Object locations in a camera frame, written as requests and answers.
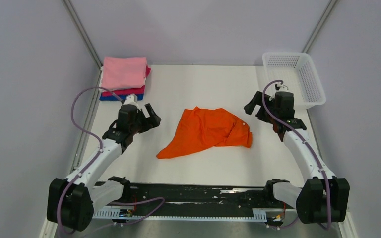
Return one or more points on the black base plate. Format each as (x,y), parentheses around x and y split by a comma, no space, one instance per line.
(199,202)

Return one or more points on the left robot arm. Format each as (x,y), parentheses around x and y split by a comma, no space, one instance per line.
(72,201)

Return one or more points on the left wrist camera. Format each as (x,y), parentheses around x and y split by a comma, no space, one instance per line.
(131,99)

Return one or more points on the right aluminium frame post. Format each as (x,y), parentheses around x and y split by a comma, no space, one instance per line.
(320,24)

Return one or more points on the left aluminium frame post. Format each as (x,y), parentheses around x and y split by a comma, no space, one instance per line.
(82,31)

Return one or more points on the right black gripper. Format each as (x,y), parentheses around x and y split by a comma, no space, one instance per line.
(256,100)

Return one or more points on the aluminium frame post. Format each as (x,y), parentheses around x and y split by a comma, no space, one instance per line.
(82,31)
(320,24)

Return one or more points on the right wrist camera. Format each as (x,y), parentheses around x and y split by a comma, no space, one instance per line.
(279,87)

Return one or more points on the magenta folded t-shirt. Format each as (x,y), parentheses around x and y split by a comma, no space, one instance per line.
(129,91)

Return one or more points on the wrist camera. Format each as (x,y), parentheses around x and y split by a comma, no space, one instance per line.
(279,87)
(131,99)

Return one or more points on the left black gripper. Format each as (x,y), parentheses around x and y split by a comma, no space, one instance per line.
(153,121)

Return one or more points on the white plastic basket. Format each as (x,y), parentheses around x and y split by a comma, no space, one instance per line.
(299,74)

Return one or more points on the pink folded t-shirt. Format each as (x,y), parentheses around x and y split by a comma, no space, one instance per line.
(124,73)

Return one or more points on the orange t-shirt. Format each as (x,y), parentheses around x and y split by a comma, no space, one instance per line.
(200,129)

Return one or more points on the blue folded t-shirt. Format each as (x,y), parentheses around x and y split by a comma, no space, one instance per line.
(123,97)

